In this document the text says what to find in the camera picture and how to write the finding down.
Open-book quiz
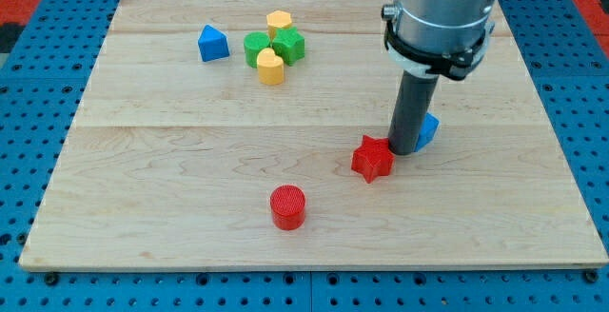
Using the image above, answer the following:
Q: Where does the red star block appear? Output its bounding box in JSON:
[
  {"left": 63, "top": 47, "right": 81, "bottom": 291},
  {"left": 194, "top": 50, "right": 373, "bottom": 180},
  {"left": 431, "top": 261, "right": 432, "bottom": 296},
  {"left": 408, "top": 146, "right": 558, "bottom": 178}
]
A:
[{"left": 351, "top": 135, "right": 395, "bottom": 184}]

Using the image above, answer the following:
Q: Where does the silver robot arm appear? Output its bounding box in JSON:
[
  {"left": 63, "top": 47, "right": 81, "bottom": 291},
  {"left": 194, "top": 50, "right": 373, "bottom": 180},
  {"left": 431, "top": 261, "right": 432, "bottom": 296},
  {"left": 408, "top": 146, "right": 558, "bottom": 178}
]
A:
[{"left": 381, "top": 0, "right": 495, "bottom": 81}]

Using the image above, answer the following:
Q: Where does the green star block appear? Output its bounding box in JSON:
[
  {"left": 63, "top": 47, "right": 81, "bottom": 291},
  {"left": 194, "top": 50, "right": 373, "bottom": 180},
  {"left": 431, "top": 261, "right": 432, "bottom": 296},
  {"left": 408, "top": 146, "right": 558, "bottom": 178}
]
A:
[{"left": 271, "top": 28, "right": 305, "bottom": 66}]

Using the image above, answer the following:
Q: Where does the red cylinder block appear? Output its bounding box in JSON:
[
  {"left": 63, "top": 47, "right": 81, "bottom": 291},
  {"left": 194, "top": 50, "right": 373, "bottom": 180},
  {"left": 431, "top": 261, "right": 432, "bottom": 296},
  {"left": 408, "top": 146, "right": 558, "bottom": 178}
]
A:
[{"left": 269, "top": 185, "right": 306, "bottom": 230}]

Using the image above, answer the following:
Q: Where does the yellow heart block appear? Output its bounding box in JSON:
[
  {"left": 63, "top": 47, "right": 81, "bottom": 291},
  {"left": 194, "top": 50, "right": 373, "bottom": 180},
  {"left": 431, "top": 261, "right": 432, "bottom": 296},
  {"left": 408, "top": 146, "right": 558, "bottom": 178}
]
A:
[{"left": 256, "top": 48, "right": 285, "bottom": 86}]

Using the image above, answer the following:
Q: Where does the wooden board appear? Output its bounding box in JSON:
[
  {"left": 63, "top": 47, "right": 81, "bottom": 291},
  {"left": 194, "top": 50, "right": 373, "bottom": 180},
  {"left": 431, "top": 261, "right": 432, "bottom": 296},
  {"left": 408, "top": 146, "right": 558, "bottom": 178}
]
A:
[{"left": 19, "top": 0, "right": 608, "bottom": 272}]

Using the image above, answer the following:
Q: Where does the green cylinder block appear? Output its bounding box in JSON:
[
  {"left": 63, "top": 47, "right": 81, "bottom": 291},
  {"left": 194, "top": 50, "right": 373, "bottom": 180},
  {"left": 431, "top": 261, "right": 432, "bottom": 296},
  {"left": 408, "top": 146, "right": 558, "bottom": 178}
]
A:
[{"left": 244, "top": 31, "right": 270, "bottom": 68}]

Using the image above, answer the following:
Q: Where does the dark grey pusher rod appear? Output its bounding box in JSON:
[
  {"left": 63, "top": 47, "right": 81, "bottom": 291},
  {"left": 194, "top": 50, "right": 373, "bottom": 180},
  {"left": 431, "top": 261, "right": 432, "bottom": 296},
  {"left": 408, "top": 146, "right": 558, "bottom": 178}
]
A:
[{"left": 388, "top": 71, "right": 438, "bottom": 156}]

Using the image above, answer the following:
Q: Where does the yellow hexagon block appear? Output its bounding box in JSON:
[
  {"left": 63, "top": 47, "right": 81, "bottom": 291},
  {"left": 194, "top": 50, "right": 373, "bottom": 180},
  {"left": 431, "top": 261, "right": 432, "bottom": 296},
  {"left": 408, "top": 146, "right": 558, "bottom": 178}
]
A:
[{"left": 266, "top": 10, "right": 292, "bottom": 40}]

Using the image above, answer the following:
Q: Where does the blue cube block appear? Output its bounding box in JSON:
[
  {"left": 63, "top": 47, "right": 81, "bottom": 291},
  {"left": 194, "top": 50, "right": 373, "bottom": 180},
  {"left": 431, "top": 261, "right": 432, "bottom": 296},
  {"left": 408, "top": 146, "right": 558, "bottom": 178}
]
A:
[{"left": 414, "top": 112, "right": 440, "bottom": 152}]

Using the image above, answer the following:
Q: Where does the blue triangle block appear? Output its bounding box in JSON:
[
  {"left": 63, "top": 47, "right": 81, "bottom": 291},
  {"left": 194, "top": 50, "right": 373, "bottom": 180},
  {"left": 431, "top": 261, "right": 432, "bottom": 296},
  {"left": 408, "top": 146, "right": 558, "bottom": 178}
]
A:
[{"left": 198, "top": 25, "right": 230, "bottom": 62}]

